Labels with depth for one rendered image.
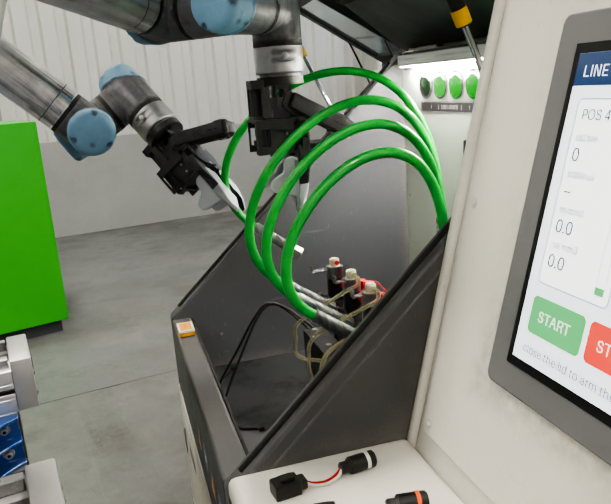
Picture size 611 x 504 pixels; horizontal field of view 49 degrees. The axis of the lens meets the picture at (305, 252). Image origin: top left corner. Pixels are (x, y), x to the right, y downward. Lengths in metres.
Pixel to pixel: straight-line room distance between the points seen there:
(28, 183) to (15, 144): 0.23
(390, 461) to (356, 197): 0.77
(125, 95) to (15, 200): 3.01
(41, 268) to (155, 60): 3.83
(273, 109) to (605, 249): 0.61
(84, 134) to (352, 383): 0.60
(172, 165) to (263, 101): 0.26
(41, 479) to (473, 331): 0.50
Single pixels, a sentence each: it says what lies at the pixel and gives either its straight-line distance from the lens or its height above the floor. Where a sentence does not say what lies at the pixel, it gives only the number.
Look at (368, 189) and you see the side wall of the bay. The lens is 1.45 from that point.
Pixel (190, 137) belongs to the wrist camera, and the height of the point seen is 1.32.
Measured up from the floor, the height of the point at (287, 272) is 1.18.
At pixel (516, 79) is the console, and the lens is 0.71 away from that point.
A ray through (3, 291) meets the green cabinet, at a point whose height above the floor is 0.34.
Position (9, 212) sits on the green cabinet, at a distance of 4.25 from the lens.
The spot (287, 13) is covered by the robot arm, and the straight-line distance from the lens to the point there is 1.02.
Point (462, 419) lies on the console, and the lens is 0.73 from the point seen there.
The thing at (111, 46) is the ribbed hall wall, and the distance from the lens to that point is 7.60.
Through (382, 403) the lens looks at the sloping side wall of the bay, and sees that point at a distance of 0.82.
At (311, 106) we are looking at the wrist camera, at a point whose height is 1.37.
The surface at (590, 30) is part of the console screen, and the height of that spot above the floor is 1.43.
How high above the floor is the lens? 1.40
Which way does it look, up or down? 14 degrees down
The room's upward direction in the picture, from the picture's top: 4 degrees counter-clockwise
